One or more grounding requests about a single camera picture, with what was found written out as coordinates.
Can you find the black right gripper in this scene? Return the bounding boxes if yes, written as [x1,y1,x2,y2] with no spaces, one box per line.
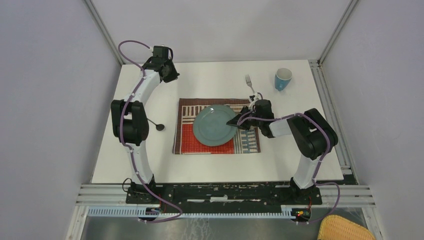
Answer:
[227,105,263,131]

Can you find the blue ceramic mug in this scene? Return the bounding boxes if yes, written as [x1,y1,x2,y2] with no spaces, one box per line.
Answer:
[274,68,293,92]

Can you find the teal ceramic plate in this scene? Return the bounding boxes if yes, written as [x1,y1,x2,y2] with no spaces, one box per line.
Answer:
[192,104,238,147]

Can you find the black spoon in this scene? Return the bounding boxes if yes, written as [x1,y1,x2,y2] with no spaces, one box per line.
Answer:
[147,118,165,131]

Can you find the striped patchwork placemat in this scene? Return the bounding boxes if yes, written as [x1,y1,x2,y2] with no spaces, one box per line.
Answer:
[172,98,261,155]

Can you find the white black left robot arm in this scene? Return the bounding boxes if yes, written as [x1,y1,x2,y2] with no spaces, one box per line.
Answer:
[110,45,180,204]

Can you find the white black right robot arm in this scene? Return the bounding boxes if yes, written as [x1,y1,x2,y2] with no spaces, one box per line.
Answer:
[226,99,339,204]

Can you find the ornate silver fork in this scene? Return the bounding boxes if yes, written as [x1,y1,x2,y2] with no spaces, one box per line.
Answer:
[244,74,256,94]

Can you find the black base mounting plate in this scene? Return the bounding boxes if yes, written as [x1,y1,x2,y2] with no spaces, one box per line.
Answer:
[125,181,323,214]

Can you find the yellow woven basket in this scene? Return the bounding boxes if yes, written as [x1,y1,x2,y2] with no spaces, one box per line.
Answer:
[317,214,376,240]

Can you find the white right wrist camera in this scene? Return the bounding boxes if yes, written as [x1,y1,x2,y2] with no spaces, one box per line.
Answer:
[248,92,263,111]

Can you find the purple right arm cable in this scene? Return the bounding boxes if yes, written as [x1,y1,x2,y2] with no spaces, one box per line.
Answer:
[236,92,341,225]

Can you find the white slotted cable duct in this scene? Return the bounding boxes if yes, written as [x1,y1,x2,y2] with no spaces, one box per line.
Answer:
[87,206,296,220]

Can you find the aluminium frame rails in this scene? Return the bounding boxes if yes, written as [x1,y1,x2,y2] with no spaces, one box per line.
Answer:
[65,59,385,240]

